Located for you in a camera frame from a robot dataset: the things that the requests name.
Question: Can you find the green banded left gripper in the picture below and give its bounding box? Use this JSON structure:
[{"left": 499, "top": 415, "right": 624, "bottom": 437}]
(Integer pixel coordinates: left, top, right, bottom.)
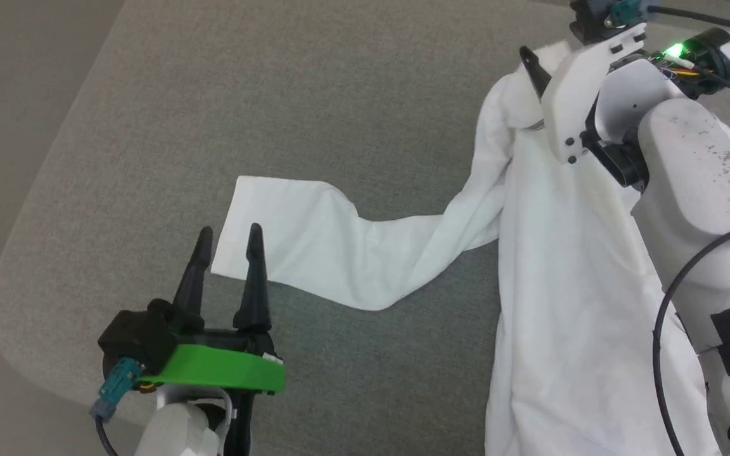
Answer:
[{"left": 139, "top": 222, "right": 287, "bottom": 396}]

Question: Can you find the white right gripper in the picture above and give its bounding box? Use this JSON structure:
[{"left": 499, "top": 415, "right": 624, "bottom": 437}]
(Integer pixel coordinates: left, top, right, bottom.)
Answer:
[{"left": 519, "top": 23, "right": 684, "bottom": 189}]

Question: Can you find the white t-shirt with patterned collar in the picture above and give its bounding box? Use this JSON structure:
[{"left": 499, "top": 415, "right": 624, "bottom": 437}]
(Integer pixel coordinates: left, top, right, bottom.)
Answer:
[{"left": 212, "top": 43, "right": 730, "bottom": 456}]

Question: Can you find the black right camera cable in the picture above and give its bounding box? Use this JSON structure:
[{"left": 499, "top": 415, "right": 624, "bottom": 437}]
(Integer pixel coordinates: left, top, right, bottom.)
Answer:
[{"left": 647, "top": 5, "right": 730, "bottom": 456}]

